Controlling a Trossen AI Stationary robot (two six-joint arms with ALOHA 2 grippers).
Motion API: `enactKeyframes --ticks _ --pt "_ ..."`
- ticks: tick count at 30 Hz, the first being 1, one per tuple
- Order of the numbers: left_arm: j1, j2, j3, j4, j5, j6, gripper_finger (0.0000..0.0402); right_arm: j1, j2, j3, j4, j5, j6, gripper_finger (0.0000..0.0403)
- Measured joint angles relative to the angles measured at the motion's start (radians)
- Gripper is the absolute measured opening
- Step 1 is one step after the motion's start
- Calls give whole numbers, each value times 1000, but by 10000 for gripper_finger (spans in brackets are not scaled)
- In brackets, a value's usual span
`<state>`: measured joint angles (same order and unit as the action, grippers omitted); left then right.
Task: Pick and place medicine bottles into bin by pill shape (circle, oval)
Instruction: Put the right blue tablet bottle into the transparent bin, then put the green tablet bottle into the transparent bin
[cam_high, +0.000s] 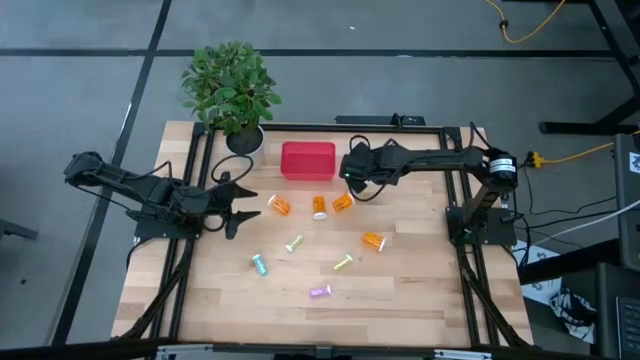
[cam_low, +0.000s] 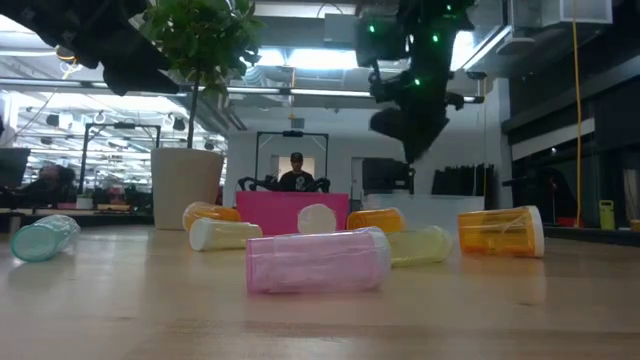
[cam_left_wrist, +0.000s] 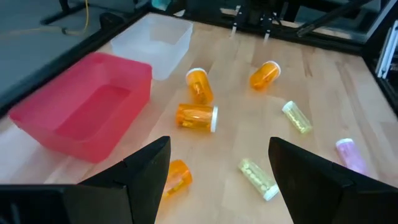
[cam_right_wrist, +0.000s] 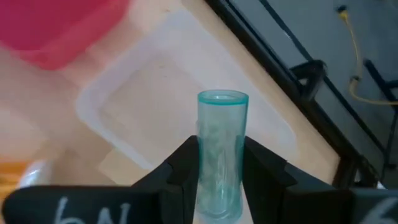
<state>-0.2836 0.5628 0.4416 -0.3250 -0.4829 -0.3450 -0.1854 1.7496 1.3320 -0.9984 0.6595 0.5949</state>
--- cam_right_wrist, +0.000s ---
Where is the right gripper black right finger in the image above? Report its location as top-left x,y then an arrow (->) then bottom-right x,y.
242,136 -> 398,224

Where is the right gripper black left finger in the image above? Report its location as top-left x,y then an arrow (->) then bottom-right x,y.
1,135 -> 200,224

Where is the teal transparent medicine bottle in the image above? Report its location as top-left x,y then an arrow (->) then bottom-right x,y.
195,89 -> 249,223

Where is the clear plastic bin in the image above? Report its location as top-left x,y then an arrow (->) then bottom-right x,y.
75,8 -> 297,171

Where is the red plastic bin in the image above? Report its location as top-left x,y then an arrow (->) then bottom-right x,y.
0,0 -> 132,71

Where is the black aluminium table frame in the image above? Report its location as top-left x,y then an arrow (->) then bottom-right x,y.
204,0 -> 387,188

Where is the black desk leg frame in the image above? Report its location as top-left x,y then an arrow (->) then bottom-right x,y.
363,58 -> 398,170

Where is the yellow cable with black connector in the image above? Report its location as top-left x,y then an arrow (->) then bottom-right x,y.
336,5 -> 398,106

